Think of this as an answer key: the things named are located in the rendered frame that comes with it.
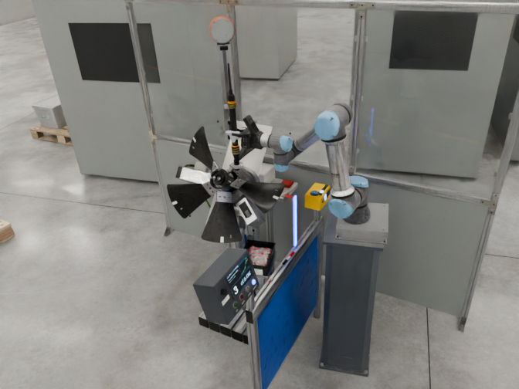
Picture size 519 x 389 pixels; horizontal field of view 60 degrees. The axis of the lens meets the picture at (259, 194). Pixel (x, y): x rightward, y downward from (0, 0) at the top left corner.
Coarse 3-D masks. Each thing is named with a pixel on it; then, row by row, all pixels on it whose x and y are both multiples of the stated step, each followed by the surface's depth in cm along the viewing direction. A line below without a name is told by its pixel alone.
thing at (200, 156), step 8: (200, 128) 262; (200, 136) 262; (192, 144) 269; (200, 144) 263; (208, 144) 257; (192, 152) 272; (200, 152) 265; (208, 152) 258; (200, 160) 269; (208, 160) 260
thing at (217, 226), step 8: (216, 208) 249; (224, 208) 250; (232, 208) 253; (216, 216) 248; (224, 216) 249; (232, 216) 251; (208, 224) 247; (216, 224) 247; (224, 224) 248; (232, 224) 250; (208, 232) 246; (216, 232) 247; (224, 232) 247; (232, 232) 249; (240, 232) 250; (208, 240) 246; (216, 240) 246; (224, 240) 246; (232, 240) 247; (240, 240) 248
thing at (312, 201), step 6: (312, 186) 267; (318, 186) 266; (330, 186) 266; (318, 192) 260; (324, 192) 260; (306, 198) 260; (312, 198) 258; (318, 198) 255; (306, 204) 262; (312, 204) 259; (318, 204) 257; (324, 204) 264; (318, 210) 259
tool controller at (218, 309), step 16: (224, 256) 187; (240, 256) 183; (208, 272) 179; (224, 272) 175; (240, 272) 183; (208, 288) 170; (224, 288) 174; (240, 288) 182; (256, 288) 193; (208, 304) 175; (224, 304) 173; (240, 304) 182; (208, 320) 181; (224, 320) 175
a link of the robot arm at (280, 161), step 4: (288, 152) 229; (292, 152) 231; (276, 156) 225; (280, 156) 224; (284, 156) 225; (288, 156) 228; (292, 156) 231; (276, 160) 226; (280, 160) 225; (284, 160) 226; (288, 160) 228; (276, 164) 227; (280, 164) 227; (284, 164) 227; (288, 164) 231; (276, 168) 229; (280, 168) 228; (284, 168) 228
